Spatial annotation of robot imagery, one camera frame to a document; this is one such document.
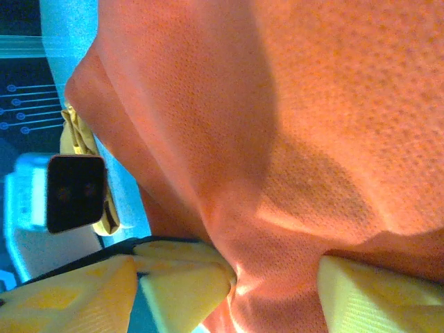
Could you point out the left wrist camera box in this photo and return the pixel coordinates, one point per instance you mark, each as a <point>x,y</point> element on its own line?
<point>76,194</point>

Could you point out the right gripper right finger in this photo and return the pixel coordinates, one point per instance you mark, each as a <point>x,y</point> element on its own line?
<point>381,305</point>

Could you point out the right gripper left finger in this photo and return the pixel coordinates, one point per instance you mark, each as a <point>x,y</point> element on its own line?
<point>69,305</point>

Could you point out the aluminium frame post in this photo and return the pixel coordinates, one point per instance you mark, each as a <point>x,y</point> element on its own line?
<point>21,46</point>

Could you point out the yellow t-shirt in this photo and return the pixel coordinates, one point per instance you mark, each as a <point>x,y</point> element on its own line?
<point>79,138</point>

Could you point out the orange t-shirt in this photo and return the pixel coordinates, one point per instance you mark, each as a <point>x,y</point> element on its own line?
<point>277,121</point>

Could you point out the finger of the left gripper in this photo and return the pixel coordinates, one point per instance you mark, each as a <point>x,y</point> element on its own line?
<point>187,288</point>

